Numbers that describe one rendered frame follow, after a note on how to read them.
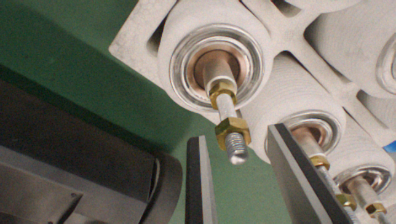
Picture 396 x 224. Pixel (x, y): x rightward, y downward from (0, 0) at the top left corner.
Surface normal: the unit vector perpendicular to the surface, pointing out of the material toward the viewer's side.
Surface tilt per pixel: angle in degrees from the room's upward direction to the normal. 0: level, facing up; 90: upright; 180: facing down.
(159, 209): 43
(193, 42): 4
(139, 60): 0
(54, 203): 0
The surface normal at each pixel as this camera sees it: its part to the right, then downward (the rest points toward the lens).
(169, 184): 0.60, -0.47
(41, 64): 0.05, 0.58
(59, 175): 0.49, -0.06
